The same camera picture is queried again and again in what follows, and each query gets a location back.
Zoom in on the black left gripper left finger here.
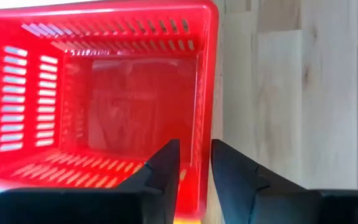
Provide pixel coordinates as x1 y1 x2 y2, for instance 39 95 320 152
0 139 180 224

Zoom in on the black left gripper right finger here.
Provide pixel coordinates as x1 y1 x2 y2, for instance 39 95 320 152
211 139 358 224

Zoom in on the red slotted plastic basket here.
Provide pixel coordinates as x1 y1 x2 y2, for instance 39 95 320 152
0 0 221 218

